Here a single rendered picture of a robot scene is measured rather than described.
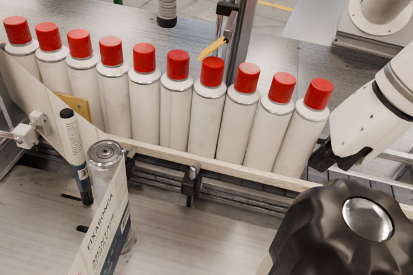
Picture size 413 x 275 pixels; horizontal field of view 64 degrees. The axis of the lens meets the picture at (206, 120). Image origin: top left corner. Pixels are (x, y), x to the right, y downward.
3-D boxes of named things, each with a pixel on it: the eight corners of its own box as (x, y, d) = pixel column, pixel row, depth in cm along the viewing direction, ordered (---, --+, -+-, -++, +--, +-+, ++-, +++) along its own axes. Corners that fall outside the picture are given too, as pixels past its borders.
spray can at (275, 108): (239, 178, 58) (265, 84, 44) (243, 157, 62) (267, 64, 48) (269, 185, 57) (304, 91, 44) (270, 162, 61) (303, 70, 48)
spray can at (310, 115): (268, 183, 58) (303, 91, 44) (271, 162, 61) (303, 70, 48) (298, 191, 57) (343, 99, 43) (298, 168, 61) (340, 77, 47)
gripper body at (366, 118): (373, 60, 47) (322, 110, 55) (387, 103, 40) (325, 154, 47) (415, 85, 48) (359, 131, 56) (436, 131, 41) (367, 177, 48)
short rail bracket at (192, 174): (177, 215, 57) (181, 171, 49) (182, 201, 59) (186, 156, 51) (195, 220, 57) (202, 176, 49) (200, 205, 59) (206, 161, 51)
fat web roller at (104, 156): (96, 248, 46) (74, 161, 34) (110, 220, 49) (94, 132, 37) (127, 257, 46) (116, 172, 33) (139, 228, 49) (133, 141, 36)
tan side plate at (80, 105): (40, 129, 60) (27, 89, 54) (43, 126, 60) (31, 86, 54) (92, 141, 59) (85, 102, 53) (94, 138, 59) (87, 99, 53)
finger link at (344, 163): (377, 123, 45) (353, 120, 50) (350, 172, 45) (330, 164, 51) (383, 126, 45) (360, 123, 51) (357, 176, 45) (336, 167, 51)
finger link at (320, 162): (333, 139, 51) (306, 161, 56) (334, 153, 49) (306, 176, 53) (350, 148, 52) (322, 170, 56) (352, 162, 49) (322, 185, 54)
